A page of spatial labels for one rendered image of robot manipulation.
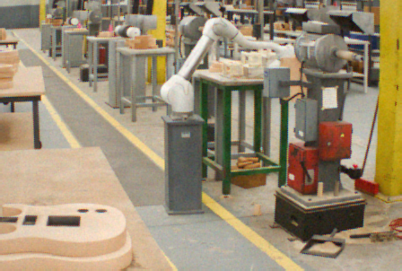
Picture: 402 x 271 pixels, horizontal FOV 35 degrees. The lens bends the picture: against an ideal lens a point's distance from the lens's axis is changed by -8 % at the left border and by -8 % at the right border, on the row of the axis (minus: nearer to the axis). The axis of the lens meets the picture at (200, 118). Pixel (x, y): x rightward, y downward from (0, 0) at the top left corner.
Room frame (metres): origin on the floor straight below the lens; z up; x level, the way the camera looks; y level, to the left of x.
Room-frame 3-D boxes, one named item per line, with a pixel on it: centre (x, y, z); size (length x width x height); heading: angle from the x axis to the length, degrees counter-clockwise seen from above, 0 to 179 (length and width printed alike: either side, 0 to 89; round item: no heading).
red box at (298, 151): (4.47, -0.68, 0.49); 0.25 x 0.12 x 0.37; 19
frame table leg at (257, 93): (6.04, -0.50, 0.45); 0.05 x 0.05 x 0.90; 19
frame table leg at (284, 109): (5.52, -0.67, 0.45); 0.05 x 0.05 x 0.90; 19
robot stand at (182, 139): (5.03, 0.13, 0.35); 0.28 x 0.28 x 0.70; 11
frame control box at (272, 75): (4.58, -0.56, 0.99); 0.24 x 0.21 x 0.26; 19
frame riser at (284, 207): (4.52, -0.84, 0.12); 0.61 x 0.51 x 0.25; 109
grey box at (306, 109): (4.47, -0.69, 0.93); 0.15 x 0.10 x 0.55; 19
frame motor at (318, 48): (4.58, -0.81, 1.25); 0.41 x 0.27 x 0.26; 19
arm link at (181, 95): (5.04, 0.14, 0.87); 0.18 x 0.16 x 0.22; 24
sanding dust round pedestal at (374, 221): (4.78, -1.06, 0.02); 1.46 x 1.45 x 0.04; 19
